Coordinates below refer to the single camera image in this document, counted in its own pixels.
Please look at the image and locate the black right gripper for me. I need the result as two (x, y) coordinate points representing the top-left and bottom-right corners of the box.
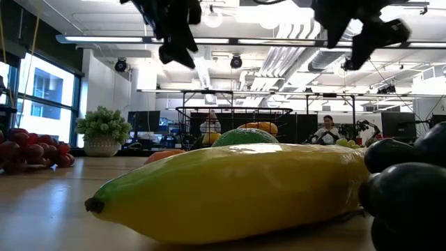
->
(312, 0), (412, 70)

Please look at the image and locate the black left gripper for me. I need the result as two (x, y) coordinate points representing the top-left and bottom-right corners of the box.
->
(130, 0), (202, 70)

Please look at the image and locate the yellow plastic lemon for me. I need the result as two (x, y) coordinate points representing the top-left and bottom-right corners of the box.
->
(201, 131), (222, 146)

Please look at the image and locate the small orange tangerine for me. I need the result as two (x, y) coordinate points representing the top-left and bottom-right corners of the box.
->
(143, 149), (187, 165)

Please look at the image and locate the green grapes bunch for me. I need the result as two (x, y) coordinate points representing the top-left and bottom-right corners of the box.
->
(334, 137), (363, 150)

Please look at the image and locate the green avocado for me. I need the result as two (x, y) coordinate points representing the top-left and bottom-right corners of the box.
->
(211, 128), (279, 148)

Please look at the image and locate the orange yellow mango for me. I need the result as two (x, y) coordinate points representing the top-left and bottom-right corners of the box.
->
(238, 121), (279, 137)

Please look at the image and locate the large yellow banana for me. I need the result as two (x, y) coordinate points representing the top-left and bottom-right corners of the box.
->
(84, 142), (370, 245)

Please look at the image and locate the black grapes bunch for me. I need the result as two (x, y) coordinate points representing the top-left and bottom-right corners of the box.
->
(357, 121), (446, 251)

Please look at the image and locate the dark red grapes bunch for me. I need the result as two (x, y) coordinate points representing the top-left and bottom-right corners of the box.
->
(0, 128), (76, 175)

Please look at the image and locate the black ceiling spotlight pair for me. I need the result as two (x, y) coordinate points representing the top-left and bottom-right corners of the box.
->
(376, 83), (397, 95)

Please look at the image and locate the long ceiling light bar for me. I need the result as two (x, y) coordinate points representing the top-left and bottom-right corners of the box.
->
(55, 33), (446, 50)

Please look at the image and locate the black computer monitor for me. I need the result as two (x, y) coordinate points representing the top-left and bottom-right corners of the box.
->
(128, 110), (161, 133)
(380, 111), (417, 139)
(430, 113), (446, 130)

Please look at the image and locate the person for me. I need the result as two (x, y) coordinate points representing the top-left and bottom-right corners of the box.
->
(311, 114), (344, 145)
(199, 109), (222, 135)

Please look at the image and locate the potted green succulent plant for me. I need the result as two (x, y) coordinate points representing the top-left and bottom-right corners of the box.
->
(75, 105), (133, 158)

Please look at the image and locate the black partition panel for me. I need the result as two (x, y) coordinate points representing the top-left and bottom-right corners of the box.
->
(278, 113), (318, 144)

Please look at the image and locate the large window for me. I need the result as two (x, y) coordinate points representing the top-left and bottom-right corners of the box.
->
(0, 52), (83, 149)

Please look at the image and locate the silver air duct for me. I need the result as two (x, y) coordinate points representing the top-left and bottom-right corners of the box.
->
(308, 48), (346, 73)

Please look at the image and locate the black metal rig frame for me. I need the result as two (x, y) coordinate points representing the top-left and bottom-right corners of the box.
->
(180, 89), (234, 109)
(305, 93), (357, 140)

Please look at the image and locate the black wire basket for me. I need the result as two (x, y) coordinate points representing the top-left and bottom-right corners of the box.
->
(175, 106), (293, 151)

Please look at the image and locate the yellow cable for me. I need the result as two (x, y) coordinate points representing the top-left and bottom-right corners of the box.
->
(13, 0), (43, 140)

